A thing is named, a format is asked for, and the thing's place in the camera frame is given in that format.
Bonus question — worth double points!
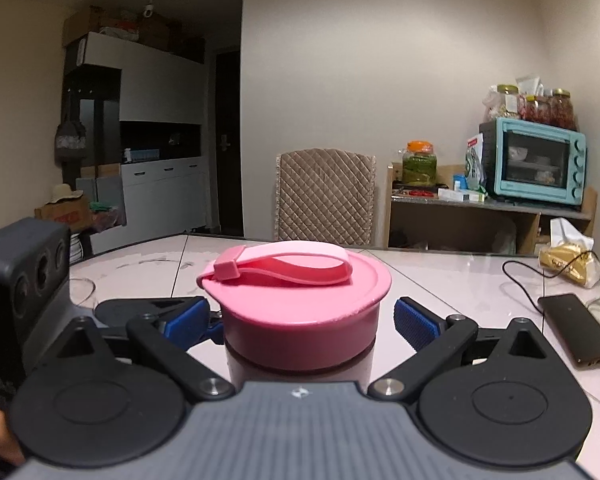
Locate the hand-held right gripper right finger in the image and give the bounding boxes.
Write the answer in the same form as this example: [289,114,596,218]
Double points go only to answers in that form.
[367,296,551,403]

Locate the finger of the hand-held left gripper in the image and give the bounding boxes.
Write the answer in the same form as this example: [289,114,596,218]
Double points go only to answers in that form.
[95,296,198,335]
[206,309,227,347]

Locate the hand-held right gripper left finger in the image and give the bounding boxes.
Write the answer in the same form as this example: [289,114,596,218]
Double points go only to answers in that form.
[55,296,236,403]

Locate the pink bottle cap with strap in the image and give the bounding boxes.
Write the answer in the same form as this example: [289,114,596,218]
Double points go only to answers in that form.
[196,240,393,372]

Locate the clear glass cup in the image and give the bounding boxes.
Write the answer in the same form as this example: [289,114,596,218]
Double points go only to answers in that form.
[70,276,97,307]

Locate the cardboard box with red print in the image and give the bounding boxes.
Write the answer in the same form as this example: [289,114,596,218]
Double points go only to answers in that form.
[34,195,93,233]

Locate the straw hat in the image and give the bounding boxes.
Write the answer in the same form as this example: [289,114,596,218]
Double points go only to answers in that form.
[49,184,84,205]

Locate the wooden shelf unit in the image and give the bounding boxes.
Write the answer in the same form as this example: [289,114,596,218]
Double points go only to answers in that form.
[386,162,598,256]

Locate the grey hanging bag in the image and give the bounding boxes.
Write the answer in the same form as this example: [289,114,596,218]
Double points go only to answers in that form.
[55,110,87,163]

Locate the white flat carton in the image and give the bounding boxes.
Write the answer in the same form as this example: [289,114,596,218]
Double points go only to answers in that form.
[437,187,487,203]

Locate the chair with quilted beige cover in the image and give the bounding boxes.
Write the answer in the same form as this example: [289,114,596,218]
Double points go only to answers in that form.
[275,149,377,247]

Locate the orange-lid pickle jar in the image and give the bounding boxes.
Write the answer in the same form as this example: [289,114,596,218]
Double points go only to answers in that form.
[402,140,438,186]

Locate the black smartphone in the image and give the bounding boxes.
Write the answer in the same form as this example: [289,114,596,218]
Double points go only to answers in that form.
[537,293,600,368]

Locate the dark door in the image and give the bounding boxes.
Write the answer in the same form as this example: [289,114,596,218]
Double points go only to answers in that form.
[215,50,244,237]

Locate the gold tissue pack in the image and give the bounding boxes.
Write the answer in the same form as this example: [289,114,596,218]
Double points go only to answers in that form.
[539,217,600,289]

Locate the green and white packet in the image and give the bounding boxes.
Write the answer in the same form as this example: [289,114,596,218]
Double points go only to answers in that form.
[464,132,487,193]

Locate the teal toaster oven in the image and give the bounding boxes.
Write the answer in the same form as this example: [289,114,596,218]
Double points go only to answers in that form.
[478,117,587,206]

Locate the gold-lid jar of nuts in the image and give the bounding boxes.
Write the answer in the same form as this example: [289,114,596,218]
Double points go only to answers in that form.
[495,84,522,120]

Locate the small jar of red contents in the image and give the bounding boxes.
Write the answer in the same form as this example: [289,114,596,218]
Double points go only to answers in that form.
[522,95,551,123]

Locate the brown cardboard box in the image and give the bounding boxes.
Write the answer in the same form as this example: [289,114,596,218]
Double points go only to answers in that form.
[62,6,102,47]

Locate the tall jar of red contents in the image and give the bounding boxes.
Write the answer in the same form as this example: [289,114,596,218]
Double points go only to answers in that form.
[550,89,576,130]

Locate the white plastic bag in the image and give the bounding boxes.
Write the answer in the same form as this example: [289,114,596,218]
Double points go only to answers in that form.
[516,76,545,97]

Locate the black cable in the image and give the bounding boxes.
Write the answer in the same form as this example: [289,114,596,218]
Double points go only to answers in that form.
[502,252,600,331]

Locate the white and black wall cabinet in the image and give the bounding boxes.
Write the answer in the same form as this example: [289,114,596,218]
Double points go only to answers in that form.
[61,31,212,256]

